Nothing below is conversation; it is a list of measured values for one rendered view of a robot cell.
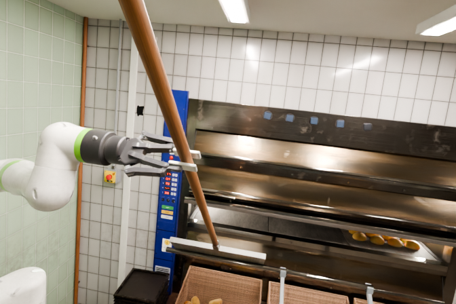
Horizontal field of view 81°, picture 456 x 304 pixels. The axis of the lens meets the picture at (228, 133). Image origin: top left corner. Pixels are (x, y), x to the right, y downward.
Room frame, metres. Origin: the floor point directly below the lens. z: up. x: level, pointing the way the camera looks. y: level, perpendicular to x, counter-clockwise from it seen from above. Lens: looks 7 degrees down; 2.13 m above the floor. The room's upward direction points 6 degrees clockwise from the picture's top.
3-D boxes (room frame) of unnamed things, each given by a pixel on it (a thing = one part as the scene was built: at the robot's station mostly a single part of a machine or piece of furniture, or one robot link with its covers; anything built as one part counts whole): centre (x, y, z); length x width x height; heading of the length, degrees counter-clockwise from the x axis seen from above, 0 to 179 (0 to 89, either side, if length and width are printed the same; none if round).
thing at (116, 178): (1.97, 0.84, 1.46); 0.10 x 0.07 x 0.10; 82
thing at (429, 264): (1.83, -0.66, 1.16); 1.80 x 0.06 x 0.04; 82
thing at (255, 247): (1.81, -0.66, 1.02); 1.79 x 0.11 x 0.19; 82
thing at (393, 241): (2.16, -1.29, 1.21); 0.61 x 0.48 x 0.06; 172
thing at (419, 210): (1.81, -0.66, 1.54); 1.79 x 0.11 x 0.19; 82
